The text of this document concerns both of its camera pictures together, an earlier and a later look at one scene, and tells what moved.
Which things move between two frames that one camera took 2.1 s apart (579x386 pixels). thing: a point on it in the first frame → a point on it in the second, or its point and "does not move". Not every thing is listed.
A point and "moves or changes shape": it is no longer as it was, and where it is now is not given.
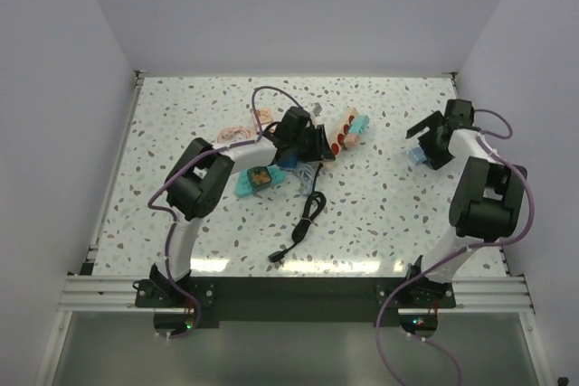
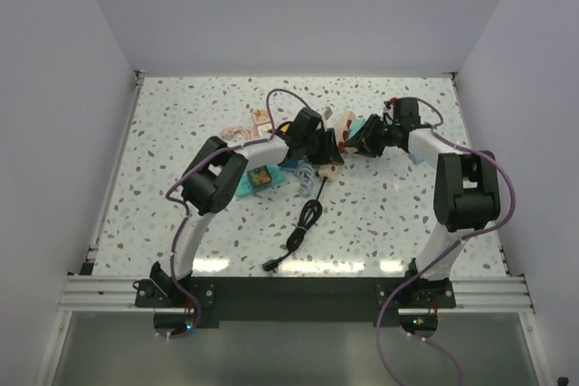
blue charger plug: (418, 155) does not move
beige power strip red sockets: (338, 127) moves or changes shape
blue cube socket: (289, 161) does not move
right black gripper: (435, 158) → (364, 139)
